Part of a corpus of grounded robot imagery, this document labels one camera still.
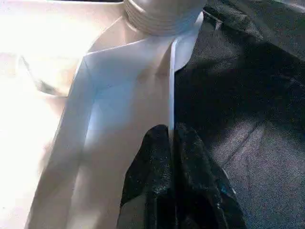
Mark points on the white plastic table leg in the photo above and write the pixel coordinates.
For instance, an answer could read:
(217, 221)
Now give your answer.
(164, 16)

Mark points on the white plastic table top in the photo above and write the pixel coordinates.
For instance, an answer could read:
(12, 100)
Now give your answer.
(59, 119)

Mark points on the black work mat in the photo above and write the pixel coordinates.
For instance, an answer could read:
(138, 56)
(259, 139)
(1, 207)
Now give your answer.
(238, 95)

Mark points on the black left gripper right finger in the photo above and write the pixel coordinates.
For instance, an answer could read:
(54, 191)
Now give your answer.
(202, 190)

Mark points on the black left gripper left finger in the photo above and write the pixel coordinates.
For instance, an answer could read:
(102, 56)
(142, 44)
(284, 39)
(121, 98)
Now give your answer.
(150, 179)

